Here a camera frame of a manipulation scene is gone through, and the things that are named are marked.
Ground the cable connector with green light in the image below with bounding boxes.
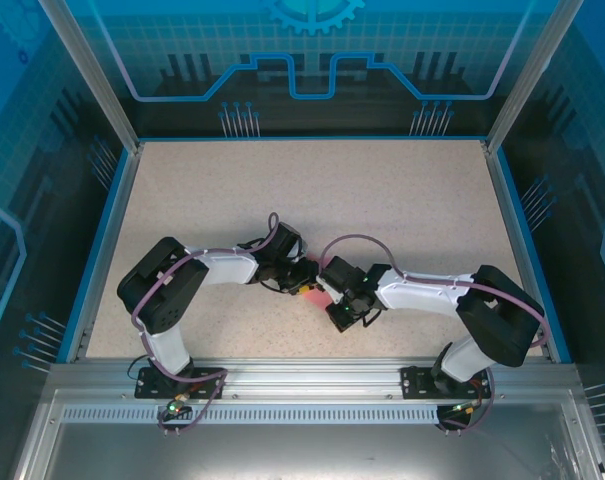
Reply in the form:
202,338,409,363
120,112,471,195
163,392,190,417
448,399,484,417

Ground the slotted grey cable duct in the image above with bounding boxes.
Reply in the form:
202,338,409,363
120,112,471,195
60,405,483,426

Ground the aluminium table side rail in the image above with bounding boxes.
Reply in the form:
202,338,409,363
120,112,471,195
65,142,145,364
480,142,557,362

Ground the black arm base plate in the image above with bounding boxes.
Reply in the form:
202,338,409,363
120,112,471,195
133,363,227,402
400,363,494,402

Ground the aluminium frame post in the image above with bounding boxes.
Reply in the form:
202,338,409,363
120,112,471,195
37,0,146,154
483,0,570,154

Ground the pink paper sheet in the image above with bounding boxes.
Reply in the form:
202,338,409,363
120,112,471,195
300,253,335,307

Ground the aluminium cross beam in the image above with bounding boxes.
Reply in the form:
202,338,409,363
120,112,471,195
48,356,581,402

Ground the grey sheet metal tray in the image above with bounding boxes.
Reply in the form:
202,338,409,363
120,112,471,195
10,389,605,480

